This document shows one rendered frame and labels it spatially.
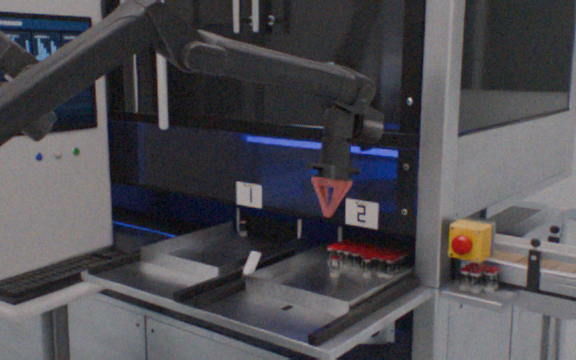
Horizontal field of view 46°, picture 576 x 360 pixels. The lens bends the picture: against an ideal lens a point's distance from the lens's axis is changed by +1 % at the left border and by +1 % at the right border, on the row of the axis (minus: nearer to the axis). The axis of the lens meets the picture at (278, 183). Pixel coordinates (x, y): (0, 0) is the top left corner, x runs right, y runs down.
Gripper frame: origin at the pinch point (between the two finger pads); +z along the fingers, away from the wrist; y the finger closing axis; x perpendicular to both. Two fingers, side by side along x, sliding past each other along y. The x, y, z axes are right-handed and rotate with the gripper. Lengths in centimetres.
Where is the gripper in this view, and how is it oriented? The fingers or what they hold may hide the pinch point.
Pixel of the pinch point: (328, 212)
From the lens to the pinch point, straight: 129.1
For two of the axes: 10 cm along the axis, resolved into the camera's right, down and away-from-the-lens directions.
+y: 6.0, 0.4, 8.0
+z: -1.2, 9.9, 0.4
